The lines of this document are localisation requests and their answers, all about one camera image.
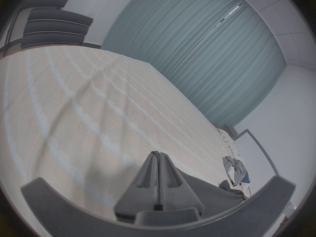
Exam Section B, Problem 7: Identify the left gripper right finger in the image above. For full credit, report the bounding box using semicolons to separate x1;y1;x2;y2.
159;152;205;212

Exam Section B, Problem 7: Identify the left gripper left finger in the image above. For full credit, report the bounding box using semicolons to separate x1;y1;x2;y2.
114;151;158;215

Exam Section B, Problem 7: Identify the black T-shirt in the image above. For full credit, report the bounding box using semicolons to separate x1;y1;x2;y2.
151;151;247;213

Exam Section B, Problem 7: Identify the pile of clothes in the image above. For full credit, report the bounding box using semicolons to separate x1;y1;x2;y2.
222;156;252;197

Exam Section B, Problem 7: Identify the bed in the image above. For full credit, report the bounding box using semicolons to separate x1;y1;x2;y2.
0;45;280;222

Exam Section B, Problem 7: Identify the white printed pillow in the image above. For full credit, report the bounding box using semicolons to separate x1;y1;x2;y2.
217;128;245;162

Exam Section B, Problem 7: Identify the grey bedside table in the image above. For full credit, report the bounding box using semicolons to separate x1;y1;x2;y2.
214;123;238;136

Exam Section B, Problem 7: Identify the blue-green curtain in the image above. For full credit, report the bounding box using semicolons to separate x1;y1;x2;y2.
168;4;287;128
101;0;243;78

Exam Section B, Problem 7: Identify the black chest of drawers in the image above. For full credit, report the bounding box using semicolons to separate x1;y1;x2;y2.
21;0;94;49

